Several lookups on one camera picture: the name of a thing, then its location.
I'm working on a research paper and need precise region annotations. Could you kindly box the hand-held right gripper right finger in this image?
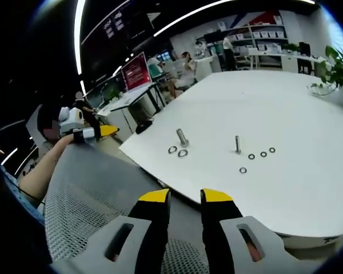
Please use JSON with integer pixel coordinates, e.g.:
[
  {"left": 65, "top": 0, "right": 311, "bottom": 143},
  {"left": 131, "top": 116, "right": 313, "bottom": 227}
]
[{"left": 200, "top": 188, "right": 309, "bottom": 274}]

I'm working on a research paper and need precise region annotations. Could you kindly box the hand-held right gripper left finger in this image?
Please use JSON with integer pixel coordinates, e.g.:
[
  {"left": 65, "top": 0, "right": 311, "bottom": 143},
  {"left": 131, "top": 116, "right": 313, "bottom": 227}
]
[{"left": 53, "top": 188, "right": 172, "bottom": 274}]

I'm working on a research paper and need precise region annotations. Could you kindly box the thick threaded stud bolt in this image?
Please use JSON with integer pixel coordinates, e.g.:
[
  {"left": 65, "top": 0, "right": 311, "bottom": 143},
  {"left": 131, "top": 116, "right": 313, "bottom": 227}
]
[{"left": 176, "top": 128, "right": 190, "bottom": 148}]

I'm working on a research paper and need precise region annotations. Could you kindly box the grey mesh office chair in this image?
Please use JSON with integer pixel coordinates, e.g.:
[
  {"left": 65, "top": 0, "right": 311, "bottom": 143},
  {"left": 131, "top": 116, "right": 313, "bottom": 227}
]
[{"left": 43, "top": 142, "right": 211, "bottom": 274}]

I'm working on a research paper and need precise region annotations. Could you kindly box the white standing desk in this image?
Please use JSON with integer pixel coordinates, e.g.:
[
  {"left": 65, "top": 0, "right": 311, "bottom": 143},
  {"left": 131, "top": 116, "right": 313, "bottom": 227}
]
[{"left": 96, "top": 82, "right": 166, "bottom": 143}]

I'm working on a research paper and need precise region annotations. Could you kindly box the black round object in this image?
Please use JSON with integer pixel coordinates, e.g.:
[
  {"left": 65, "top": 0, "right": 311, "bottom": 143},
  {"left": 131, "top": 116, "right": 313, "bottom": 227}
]
[{"left": 135, "top": 119, "right": 154, "bottom": 135}]

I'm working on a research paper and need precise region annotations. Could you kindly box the red display screen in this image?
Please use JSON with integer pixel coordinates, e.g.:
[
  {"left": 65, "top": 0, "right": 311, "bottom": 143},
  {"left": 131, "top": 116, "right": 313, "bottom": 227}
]
[{"left": 121, "top": 52, "right": 153, "bottom": 92}]

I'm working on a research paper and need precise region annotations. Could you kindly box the person's blue sleeve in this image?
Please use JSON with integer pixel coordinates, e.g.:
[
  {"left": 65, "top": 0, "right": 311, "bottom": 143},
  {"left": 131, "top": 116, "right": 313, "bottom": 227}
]
[{"left": 0, "top": 167, "right": 46, "bottom": 229}]

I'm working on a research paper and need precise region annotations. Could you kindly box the teal chair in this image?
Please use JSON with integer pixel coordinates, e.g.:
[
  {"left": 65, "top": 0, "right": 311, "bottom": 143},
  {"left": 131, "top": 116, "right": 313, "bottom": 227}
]
[{"left": 147, "top": 62, "right": 164, "bottom": 84}]

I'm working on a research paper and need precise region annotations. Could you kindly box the white counter desk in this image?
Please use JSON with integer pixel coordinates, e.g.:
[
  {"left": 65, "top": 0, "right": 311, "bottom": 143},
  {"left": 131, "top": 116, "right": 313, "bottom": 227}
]
[{"left": 247, "top": 47, "right": 328, "bottom": 75}]

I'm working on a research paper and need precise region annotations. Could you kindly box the white storage shelf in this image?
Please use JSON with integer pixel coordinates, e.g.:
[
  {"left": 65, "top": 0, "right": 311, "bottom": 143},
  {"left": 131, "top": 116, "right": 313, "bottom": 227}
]
[{"left": 217, "top": 24, "right": 290, "bottom": 70}]

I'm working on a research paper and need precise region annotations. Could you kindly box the green potted plant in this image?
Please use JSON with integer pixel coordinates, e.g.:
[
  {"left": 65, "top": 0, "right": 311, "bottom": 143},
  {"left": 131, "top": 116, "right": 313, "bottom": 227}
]
[{"left": 310, "top": 45, "right": 343, "bottom": 96}]

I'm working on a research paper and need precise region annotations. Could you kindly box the black monitor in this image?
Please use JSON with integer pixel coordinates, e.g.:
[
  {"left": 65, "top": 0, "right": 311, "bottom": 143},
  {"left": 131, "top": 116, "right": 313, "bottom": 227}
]
[{"left": 298, "top": 42, "right": 312, "bottom": 57}]

